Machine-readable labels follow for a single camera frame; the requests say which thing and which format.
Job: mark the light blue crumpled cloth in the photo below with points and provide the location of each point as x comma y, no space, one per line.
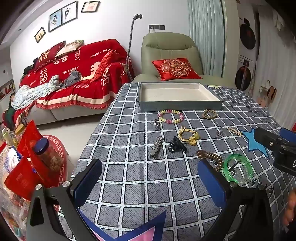
34,91

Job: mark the hanger with brown item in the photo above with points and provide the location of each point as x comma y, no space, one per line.
271,92

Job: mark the red satin cushion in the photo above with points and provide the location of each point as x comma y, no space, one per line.
104,63

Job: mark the red cushion with white print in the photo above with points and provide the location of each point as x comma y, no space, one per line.
52,53

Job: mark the framed wedding photo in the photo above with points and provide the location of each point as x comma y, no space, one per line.
69,12
55,20

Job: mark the long silver hair clip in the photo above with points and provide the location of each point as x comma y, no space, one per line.
156,147

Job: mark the wall socket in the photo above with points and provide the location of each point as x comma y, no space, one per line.
156,27

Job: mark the white washing machine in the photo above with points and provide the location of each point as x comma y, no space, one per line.
242,77

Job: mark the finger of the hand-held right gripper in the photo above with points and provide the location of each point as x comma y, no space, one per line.
286,134
263,138

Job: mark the red printed sofa blanket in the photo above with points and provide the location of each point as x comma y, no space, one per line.
92,90

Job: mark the small silver clip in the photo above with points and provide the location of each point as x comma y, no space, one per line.
156,123

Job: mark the pale green curtain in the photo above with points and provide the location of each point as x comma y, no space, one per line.
205,34

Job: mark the red plastic item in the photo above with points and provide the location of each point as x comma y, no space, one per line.
294,127

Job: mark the jar with blue lid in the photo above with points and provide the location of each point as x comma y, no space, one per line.
47,155

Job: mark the framed red picture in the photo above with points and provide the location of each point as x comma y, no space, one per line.
90,7

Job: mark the green armchair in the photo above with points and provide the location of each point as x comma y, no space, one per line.
168,46

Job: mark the red packet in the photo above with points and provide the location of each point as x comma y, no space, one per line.
22,178
29,136

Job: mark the grey checkered tablecloth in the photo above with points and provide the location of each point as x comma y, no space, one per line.
138,185

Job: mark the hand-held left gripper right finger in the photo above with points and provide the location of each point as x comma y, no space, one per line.
212,187

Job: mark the red embroidered cushion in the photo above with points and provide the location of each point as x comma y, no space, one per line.
177,68

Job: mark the thin gold hairpin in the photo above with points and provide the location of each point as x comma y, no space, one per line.
234,131

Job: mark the green transparent bangle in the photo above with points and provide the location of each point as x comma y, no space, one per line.
226,170

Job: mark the black hair claw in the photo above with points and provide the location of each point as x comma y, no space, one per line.
175,144

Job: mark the person's right hand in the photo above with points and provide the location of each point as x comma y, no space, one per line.
291,208

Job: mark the white curtain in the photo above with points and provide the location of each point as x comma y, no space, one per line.
277,69

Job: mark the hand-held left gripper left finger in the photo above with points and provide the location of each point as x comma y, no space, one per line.
89,180

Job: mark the grey sofa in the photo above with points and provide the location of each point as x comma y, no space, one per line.
69,113

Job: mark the grey jewelry tray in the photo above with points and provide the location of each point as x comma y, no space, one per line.
175,92

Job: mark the grey crumpled garment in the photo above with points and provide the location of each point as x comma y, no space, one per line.
72,77

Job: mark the printed photo pillow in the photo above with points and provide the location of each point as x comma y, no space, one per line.
69,47

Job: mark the pale yellow star sticker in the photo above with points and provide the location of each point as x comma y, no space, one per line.
214,86

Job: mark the blue star sticker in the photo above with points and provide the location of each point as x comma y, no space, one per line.
256,143

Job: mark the white tumble dryer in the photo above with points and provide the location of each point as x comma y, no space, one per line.
247,34

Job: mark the small framed picture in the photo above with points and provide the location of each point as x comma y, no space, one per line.
39,34

